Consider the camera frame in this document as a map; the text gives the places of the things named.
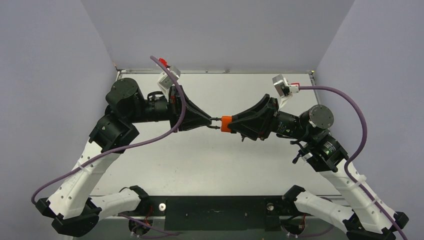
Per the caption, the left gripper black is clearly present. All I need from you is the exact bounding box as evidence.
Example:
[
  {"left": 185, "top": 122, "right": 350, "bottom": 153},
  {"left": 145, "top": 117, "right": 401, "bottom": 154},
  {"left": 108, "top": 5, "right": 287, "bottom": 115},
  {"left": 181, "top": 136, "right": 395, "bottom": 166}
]
[{"left": 127, "top": 85, "right": 213, "bottom": 133}]

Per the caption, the orange padlock keys black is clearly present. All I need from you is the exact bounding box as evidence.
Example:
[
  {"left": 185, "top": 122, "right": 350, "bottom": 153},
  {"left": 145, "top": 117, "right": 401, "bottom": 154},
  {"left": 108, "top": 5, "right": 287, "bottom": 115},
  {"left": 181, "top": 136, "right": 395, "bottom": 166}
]
[{"left": 240, "top": 133, "right": 248, "bottom": 142}]

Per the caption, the orange padlock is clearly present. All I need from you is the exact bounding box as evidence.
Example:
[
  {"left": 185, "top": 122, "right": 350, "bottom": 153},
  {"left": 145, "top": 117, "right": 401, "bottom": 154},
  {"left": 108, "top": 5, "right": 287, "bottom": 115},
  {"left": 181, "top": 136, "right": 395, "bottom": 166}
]
[{"left": 206, "top": 115, "right": 233, "bottom": 133}]

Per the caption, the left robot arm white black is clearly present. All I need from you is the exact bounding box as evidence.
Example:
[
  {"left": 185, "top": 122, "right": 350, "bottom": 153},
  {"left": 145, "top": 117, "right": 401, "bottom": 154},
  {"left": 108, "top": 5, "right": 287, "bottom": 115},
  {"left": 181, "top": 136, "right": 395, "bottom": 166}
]
[{"left": 35, "top": 78, "right": 212, "bottom": 237}]

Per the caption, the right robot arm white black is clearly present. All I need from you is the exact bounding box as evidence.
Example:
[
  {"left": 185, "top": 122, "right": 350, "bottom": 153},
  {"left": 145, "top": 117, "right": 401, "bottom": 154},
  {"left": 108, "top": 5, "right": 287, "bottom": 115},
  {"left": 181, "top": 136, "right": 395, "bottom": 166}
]
[{"left": 221, "top": 94, "right": 409, "bottom": 240}]

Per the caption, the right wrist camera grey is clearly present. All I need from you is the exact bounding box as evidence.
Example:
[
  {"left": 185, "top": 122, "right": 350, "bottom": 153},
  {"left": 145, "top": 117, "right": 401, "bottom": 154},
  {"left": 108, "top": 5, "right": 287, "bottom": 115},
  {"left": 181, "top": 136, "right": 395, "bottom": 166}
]
[{"left": 272, "top": 74, "right": 300, "bottom": 110}]

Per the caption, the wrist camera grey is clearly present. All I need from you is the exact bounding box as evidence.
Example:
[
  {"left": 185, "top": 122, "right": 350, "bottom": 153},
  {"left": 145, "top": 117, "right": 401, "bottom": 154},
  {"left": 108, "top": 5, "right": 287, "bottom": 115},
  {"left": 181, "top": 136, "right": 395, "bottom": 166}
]
[
  {"left": 157, "top": 64, "right": 182, "bottom": 95},
  {"left": 272, "top": 74, "right": 300, "bottom": 110}
]

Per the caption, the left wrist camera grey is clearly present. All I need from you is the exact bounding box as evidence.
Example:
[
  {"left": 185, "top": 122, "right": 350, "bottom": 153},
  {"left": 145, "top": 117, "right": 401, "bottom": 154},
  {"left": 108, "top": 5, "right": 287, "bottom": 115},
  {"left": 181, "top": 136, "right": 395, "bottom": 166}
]
[{"left": 157, "top": 64, "right": 182, "bottom": 95}]

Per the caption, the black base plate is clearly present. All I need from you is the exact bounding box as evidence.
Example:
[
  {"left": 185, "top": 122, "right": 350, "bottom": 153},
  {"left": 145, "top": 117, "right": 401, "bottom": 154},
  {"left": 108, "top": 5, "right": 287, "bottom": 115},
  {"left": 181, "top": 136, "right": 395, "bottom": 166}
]
[{"left": 130, "top": 195, "right": 303, "bottom": 232}]

